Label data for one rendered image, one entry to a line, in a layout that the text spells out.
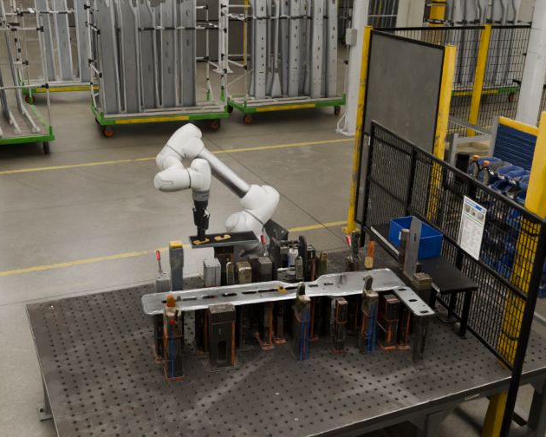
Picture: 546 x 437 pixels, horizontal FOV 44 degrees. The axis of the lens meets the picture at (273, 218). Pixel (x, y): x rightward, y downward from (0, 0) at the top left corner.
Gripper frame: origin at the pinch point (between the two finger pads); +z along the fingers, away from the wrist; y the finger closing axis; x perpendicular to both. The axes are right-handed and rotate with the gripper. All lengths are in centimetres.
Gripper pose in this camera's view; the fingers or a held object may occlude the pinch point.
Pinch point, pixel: (201, 234)
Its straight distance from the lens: 362.3
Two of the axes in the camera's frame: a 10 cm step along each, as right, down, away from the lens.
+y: 6.6, 3.0, -6.9
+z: -0.3, 9.3, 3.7
